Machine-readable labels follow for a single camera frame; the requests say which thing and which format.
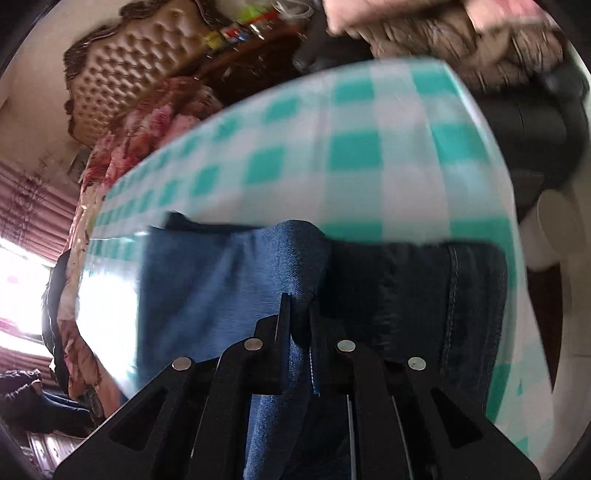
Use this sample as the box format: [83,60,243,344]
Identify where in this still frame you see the blue denim jeans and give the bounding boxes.
[136,214,508,479]

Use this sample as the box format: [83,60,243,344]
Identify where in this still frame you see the white plastic bucket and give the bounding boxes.
[519,190,580,271]

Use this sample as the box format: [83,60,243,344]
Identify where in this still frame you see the pink window curtain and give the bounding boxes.
[1,162,78,264]

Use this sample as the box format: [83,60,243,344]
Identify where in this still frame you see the teal white checkered cloth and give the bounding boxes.
[77,60,541,457]

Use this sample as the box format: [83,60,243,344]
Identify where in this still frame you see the red floral quilt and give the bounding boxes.
[59,76,223,411]

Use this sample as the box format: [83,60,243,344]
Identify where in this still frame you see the black leather sofa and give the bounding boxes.
[294,14,590,219]

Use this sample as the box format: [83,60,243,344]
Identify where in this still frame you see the wooden nightstand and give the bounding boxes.
[181,21,307,106]

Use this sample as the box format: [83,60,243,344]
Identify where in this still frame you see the tufted leather headboard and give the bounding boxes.
[63,0,229,147]

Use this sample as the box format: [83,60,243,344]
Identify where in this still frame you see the brown plaid blanket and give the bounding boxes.
[349,6,566,92]

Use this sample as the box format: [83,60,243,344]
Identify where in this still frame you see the large pink pillow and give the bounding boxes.
[322,0,453,35]

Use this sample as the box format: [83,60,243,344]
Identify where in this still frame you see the small pink pillow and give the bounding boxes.
[464,0,558,33]

